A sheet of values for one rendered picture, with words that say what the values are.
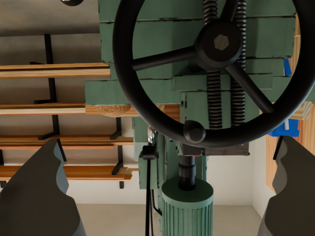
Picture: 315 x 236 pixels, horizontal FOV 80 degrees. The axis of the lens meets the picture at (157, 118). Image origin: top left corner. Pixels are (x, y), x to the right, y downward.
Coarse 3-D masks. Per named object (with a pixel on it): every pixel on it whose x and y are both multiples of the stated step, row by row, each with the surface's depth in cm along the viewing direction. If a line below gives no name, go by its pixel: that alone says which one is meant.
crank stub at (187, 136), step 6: (192, 120) 24; (186, 126) 22; (192, 126) 21; (198, 126) 21; (186, 132) 22; (192, 132) 21; (198, 132) 21; (204, 132) 22; (186, 138) 22; (192, 138) 21; (198, 138) 21
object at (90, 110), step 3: (87, 108) 62; (90, 108) 62; (93, 108) 62; (132, 108) 61; (87, 111) 62; (90, 111) 62; (93, 111) 62; (96, 111) 62; (129, 111) 61; (132, 111) 61; (135, 111) 61; (87, 114) 62; (90, 114) 62; (93, 114) 62; (96, 114) 62; (99, 114) 62
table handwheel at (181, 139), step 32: (128, 0) 25; (128, 32) 26; (224, 32) 24; (128, 64) 26; (160, 64) 27; (192, 64) 38; (224, 64) 25; (128, 96) 27; (256, 96) 26; (288, 96) 26; (160, 128) 27; (256, 128) 26
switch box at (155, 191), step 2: (150, 190) 95; (154, 190) 95; (156, 190) 95; (154, 192) 95; (156, 192) 95; (154, 194) 95; (156, 194) 95; (154, 196) 95; (156, 196) 95; (154, 198) 95; (156, 198) 95; (154, 200) 96; (156, 200) 95; (156, 202) 96; (156, 204) 96; (152, 206) 96; (156, 206) 96; (152, 208) 96; (152, 210) 96; (154, 210) 96
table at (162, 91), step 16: (112, 80) 45; (144, 80) 45; (160, 80) 44; (176, 80) 35; (192, 80) 35; (224, 80) 35; (256, 80) 34; (272, 80) 34; (288, 80) 43; (96, 96) 46; (112, 96) 45; (160, 96) 45; (176, 96) 45; (272, 96) 44
